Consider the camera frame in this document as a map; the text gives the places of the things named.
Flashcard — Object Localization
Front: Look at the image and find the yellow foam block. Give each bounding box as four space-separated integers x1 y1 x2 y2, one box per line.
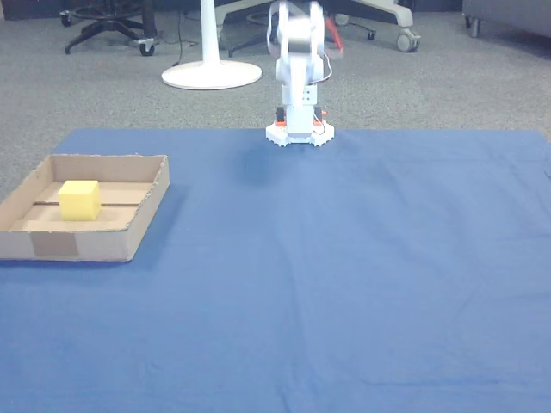
58 180 102 223

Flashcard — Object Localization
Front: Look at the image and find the shallow cardboard box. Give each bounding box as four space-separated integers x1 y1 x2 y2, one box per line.
0 153 170 262

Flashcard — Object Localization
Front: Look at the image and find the white wheeled chair base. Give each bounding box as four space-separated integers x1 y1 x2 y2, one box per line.
214 0 422 53

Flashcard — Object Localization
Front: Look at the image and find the black office chair base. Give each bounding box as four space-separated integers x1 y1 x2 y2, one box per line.
59 0 158 57

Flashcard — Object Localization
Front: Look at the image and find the grey furniture with caster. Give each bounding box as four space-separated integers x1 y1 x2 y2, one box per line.
462 0 551 39

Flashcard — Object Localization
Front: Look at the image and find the blue cloth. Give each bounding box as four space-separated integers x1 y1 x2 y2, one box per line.
0 127 551 413

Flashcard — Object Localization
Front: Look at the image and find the red cable sleeve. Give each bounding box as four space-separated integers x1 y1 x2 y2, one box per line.
325 15 345 59

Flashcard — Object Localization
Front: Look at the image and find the black chair base with ring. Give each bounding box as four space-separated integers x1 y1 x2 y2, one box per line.
227 0 344 59

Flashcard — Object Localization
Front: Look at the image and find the white pedestal table base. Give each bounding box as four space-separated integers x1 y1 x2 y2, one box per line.
161 0 263 90

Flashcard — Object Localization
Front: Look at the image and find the black floor cable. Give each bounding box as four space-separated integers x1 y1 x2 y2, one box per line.
172 8 195 69

